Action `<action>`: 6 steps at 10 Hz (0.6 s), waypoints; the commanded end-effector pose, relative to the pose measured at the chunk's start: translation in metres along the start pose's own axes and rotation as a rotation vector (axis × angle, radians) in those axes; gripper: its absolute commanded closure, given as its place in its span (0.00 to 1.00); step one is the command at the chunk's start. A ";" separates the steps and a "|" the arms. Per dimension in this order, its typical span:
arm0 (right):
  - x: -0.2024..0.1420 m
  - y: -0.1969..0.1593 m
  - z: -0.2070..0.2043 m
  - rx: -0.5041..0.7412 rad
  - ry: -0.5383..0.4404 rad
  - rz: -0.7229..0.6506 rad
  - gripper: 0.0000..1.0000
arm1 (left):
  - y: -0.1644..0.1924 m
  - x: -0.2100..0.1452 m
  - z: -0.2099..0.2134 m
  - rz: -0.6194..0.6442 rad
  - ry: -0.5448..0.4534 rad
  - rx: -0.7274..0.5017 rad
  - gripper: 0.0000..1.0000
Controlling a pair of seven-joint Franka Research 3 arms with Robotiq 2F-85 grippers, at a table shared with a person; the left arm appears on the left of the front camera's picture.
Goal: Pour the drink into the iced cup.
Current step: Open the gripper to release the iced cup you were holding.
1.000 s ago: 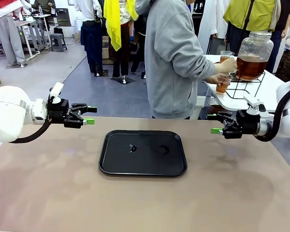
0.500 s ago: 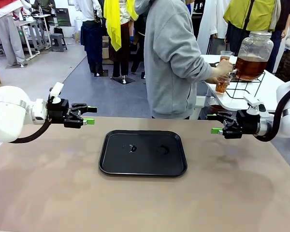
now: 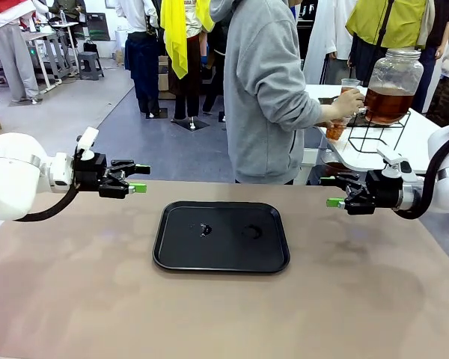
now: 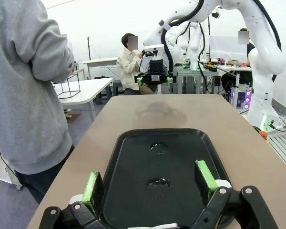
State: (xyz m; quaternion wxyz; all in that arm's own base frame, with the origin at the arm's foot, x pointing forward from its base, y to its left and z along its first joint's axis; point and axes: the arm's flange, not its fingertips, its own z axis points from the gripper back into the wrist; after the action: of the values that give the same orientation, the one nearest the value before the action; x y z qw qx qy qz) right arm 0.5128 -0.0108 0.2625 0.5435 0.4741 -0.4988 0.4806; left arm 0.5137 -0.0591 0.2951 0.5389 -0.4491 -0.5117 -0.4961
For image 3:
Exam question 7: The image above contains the mannequin in dark trousers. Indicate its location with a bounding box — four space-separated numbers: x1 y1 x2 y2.
167 0 227 132

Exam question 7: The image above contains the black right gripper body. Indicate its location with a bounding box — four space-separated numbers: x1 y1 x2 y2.
366 169 403 211

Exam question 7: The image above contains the person in grey hoodie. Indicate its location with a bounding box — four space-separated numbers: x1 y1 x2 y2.
209 0 327 185

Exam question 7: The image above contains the bystander in grey trousers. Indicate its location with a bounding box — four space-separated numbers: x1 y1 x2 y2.
0 0 41 104

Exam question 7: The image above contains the black wire jar stand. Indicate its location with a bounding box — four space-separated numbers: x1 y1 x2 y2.
347 109 413 154

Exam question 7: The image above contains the yellow scarf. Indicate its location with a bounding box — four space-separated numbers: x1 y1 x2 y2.
159 0 216 80

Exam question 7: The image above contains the white frame workbench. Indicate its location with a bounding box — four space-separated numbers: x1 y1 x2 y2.
20 20 80 93

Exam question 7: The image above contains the clear drip bowl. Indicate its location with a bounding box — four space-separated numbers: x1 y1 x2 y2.
319 149 360 177

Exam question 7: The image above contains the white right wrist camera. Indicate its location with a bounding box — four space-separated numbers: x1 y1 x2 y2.
376 147 413 179

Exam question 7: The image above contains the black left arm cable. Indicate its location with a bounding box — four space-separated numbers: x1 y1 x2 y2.
13 185 79 222

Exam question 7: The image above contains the person's right forearm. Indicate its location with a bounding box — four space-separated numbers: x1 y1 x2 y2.
282 91 327 131

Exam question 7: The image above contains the grey plastic stool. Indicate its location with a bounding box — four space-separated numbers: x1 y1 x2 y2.
77 51 106 81

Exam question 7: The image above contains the person's right hand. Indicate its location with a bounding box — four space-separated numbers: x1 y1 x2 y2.
320 88 366 123

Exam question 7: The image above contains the glass tea dispenser jar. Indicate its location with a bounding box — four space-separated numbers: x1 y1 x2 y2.
353 48 424 126

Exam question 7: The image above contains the dark wall screen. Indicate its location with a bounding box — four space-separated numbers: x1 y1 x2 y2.
85 12 112 42

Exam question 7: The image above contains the short clear plastic cup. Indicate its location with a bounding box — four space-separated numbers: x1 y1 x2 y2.
325 117 352 142

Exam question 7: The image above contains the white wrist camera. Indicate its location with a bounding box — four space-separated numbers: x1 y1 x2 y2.
76 126 100 161
376 147 413 179

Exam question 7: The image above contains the mannequin with yellow-green jacket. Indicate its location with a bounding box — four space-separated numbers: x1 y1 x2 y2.
344 0 431 86

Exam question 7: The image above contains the tall clear plastic cup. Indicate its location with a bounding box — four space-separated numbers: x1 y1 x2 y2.
340 78 361 96

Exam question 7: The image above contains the mannequin with navy skirt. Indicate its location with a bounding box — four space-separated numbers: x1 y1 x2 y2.
114 0 168 120

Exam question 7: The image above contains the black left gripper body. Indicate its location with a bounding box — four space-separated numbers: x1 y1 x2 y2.
73 153 109 193

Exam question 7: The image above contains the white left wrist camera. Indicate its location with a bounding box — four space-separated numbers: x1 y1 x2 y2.
76 126 100 161

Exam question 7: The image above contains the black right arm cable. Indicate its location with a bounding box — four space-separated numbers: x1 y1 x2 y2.
394 69 449 221

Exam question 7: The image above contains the large black serving tray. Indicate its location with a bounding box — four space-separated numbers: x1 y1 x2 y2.
152 200 291 274

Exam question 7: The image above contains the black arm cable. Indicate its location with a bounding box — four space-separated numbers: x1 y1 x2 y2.
13 185 79 222
394 69 449 221

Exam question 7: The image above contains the white plastic bin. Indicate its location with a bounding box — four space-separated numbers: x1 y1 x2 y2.
298 147 320 185

